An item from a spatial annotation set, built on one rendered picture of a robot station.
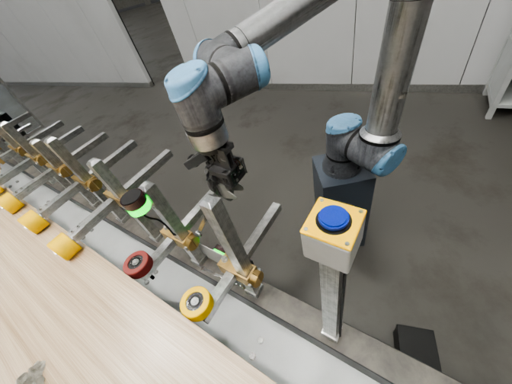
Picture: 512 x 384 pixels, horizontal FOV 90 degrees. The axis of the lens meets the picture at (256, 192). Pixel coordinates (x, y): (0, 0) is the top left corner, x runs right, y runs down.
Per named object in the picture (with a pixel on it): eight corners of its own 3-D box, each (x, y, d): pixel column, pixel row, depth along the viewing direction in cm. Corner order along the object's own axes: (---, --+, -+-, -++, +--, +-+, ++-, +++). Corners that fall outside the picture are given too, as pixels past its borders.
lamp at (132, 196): (169, 231, 83) (133, 185, 68) (180, 237, 80) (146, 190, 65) (156, 245, 80) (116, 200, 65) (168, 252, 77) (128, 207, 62)
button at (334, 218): (324, 208, 37) (324, 200, 36) (353, 216, 35) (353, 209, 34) (314, 228, 35) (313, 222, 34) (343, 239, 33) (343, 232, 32)
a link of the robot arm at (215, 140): (177, 133, 57) (204, 110, 62) (186, 151, 60) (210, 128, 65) (206, 140, 52) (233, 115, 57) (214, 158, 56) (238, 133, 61)
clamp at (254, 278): (231, 257, 84) (226, 249, 80) (266, 274, 77) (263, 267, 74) (220, 273, 81) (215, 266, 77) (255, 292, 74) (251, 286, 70)
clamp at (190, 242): (175, 228, 94) (169, 220, 90) (202, 241, 87) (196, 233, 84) (164, 241, 91) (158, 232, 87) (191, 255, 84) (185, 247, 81)
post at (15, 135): (78, 191, 149) (4, 119, 115) (81, 193, 147) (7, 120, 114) (72, 195, 147) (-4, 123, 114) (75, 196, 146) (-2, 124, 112)
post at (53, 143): (126, 216, 124) (50, 134, 90) (131, 219, 122) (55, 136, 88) (121, 222, 122) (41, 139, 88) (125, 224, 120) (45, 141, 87)
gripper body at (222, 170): (232, 193, 64) (218, 155, 56) (207, 184, 69) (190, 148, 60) (248, 173, 68) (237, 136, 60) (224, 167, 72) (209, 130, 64)
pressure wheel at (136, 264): (154, 263, 88) (136, 245, 80) (169, 273, 84) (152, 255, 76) (136, 283, 84) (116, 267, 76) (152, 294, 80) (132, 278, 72)
